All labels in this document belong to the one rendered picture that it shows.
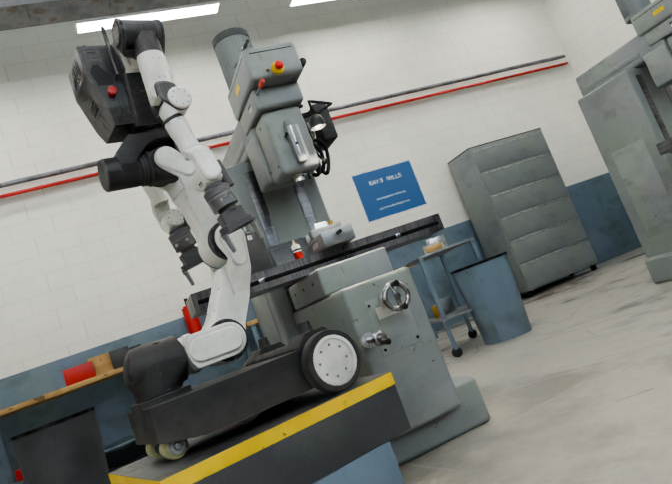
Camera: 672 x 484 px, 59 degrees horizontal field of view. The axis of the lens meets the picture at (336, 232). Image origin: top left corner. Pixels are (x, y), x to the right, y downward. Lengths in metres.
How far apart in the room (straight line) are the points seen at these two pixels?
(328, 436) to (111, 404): 5.08
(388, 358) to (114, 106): 1.35
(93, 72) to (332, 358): 1.24
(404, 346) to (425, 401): 0.22
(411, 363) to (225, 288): 0.80
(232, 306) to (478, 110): 7.24
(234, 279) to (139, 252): 4.92
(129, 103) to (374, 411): 1.30
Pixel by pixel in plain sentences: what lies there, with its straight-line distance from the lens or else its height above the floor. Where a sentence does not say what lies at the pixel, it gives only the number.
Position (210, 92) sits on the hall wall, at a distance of 7.70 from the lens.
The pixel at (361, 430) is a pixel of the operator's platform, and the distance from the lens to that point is 1.92.
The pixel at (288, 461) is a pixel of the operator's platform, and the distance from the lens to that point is 1.80.
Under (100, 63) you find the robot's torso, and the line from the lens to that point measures 2.24.
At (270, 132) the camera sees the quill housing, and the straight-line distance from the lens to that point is 2.82.
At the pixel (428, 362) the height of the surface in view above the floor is 0.33.
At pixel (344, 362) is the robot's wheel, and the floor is 0.48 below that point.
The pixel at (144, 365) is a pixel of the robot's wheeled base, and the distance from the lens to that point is 1.95.
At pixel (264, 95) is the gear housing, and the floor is 1.69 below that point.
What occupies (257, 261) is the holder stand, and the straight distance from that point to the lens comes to 2.66.
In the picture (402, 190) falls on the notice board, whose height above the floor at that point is 1.85.
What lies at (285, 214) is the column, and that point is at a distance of 3.19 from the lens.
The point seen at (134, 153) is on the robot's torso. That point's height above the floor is 1.38.
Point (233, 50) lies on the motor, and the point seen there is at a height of 2.09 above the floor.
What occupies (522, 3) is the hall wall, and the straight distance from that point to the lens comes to 10.43.
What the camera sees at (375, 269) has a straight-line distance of 2.59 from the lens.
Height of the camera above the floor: 0.63
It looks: 7 degrees up
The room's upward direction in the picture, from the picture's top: 21 degrees counter-clockwise
